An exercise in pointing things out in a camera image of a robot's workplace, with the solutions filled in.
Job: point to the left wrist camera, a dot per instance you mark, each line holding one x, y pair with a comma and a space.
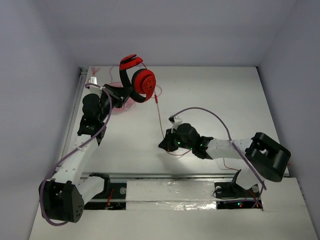
93, 80

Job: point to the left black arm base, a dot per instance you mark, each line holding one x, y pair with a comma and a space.
113, 196

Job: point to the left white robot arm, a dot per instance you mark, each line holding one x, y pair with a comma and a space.
62, 195

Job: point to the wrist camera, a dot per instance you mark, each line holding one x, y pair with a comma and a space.
175, 121
93, 80

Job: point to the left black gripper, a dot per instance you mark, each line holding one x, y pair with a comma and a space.
116, 92

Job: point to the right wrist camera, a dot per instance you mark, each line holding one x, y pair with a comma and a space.
175, 121

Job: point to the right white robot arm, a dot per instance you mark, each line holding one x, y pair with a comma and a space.
265, 158

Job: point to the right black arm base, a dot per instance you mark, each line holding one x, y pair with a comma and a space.
231, 196

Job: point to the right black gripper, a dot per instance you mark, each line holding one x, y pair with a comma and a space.
170, 136

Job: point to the red black headphones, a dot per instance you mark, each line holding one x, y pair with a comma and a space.
143, 81

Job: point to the pink headphones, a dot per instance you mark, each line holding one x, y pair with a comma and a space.
126, 107

